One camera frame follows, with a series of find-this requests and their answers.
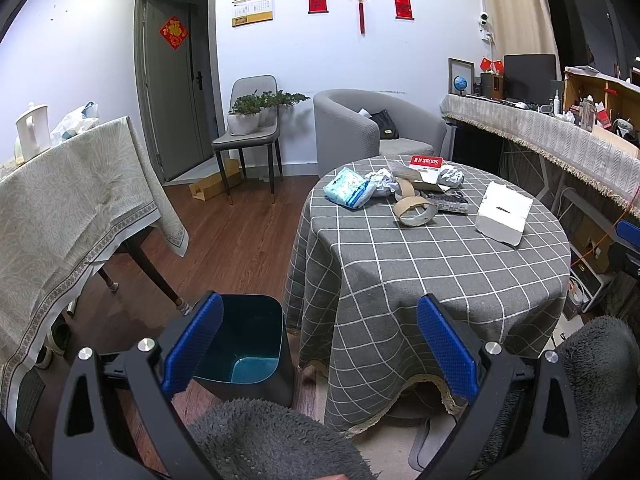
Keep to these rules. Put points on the blue white plastic package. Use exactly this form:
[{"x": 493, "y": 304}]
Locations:
[{"x": 349, "y": 189}]

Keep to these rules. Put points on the grey checked round tablecloth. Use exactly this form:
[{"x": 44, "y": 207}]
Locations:
[{"x": 356, "y": 277}]

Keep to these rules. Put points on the grey fuzzy clothing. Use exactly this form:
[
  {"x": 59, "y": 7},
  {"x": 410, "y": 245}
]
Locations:
[{"x": 258, "y": 439}]

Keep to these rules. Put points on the black handbag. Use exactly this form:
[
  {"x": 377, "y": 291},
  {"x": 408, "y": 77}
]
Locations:
[{"x": 386, "y": 126}]

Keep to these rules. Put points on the grey green door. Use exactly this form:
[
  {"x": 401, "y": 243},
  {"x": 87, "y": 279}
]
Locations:
[{"x": 176, "y": 95}]

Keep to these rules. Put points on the black remote control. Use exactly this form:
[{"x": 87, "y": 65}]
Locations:
[{"x": 449, "y": 203}]

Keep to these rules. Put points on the white plastic bag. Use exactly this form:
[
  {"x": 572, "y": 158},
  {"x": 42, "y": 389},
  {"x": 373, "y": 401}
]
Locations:
[{"x": 76, "y": 122}]

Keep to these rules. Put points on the beige curtain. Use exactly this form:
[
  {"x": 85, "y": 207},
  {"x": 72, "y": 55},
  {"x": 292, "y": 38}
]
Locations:
[{"x": 521, "y": 27}]

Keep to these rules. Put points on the wooden desk shelf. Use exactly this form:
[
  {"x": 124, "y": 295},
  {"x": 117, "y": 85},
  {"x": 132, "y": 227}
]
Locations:
[{"x": 615, "y": 102}]

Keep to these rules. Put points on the brown tape roll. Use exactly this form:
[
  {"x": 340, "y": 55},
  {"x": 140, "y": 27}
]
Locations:
[{"x": 414, "y": 211}]

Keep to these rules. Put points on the dark teal trash bin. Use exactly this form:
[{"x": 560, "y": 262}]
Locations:
[{"x": 249, "y": 357}]

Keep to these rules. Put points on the red fu door sticker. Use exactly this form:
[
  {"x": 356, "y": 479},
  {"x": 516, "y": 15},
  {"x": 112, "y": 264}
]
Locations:
[{"x": 174, "y": 32}]

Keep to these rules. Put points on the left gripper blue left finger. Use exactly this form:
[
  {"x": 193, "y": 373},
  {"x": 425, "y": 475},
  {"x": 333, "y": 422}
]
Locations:
[{"x": 186, "y": 340}]

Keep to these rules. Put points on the red white torn envelope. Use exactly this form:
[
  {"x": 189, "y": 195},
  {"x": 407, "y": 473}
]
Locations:
[{"x": 420, "y": 173}]

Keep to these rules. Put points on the white electric kettle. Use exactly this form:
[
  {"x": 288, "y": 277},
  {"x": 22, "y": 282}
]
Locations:
[{"x": 33, "y": 131}]

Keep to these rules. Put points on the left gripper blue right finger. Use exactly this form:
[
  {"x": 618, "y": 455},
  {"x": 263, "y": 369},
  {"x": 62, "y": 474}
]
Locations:
[{"x": 459, "y": 364}]

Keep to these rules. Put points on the grey dining chair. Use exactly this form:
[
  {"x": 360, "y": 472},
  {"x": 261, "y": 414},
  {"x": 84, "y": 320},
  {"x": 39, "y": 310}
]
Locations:
[{"x": 267, "y": 134}]

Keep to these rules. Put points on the blue globe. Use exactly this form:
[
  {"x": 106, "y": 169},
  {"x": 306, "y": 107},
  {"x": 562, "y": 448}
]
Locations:
[{"x": 459, "y": 85}]

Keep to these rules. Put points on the white cardboard box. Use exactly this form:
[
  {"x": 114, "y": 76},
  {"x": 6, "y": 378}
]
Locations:
[{"x": 502, "y": 214}]

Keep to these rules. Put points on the white security camera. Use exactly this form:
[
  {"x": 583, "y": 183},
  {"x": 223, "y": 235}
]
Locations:
[{"x": 484, "y": 21}]

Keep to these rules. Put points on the wall calendar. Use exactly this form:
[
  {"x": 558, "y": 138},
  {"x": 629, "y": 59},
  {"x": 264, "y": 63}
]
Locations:
[{"x": 247, "y": 12}]

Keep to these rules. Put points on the cardboard box on floor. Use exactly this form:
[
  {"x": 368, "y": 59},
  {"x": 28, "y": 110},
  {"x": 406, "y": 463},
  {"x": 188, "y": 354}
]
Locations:
[{"x": 213, "y": 185}]

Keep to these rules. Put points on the potted green plant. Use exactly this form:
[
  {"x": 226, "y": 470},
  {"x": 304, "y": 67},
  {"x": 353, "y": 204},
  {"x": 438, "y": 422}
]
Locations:
[{"x": 244, "y": 116}]

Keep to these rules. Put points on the beige patterned tablecloth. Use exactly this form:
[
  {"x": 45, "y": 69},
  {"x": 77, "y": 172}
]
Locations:
[{"x": 62, "y": 214}]

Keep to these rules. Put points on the picture frame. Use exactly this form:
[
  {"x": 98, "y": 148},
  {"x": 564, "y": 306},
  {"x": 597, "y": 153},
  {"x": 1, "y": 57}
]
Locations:
[{"x": 462, "y": 68}]

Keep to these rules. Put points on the black monitor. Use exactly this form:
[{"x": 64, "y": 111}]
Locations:
[{"x": 527, "y": 77}]

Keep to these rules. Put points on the right red scroll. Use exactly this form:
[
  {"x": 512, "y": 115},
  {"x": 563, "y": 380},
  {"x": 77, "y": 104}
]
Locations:
[{"x": 403, "y": 10}]

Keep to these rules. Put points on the grey armchair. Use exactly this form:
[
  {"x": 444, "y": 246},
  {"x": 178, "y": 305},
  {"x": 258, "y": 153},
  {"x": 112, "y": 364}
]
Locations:
[{"x": 345, "y": 131}]

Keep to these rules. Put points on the grey fringed desk cloth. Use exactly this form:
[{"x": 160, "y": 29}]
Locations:
[{"x": 599, "y": 163}]

